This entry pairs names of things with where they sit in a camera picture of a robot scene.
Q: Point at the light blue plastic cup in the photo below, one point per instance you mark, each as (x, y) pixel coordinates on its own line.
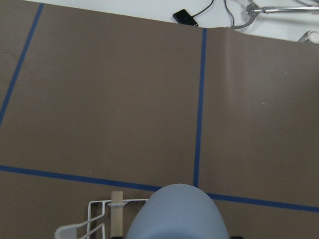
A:
(178, 211)

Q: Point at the small black usb hub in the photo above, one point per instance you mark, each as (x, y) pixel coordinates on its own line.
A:
(183, 17)

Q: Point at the white wire cup holder rack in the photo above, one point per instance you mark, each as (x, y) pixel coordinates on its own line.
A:
(105, 220)

